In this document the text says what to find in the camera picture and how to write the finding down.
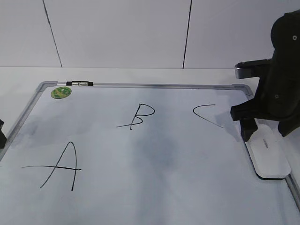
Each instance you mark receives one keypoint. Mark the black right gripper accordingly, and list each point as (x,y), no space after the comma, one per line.
(277,96)

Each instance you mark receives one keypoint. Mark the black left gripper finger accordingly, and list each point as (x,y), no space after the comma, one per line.
(3,138)

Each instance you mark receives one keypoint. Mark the white board eraser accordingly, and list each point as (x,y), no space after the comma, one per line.
(266,154)

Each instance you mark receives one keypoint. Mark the round green magnet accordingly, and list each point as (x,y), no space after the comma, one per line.
(61,92)

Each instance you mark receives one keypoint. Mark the black silver hanging clip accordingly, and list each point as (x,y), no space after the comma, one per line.
(79,83)

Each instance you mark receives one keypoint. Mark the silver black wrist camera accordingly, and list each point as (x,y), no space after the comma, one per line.
(255,68)

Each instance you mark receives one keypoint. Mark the white board with grey frame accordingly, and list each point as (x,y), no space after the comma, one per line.
(136,155)

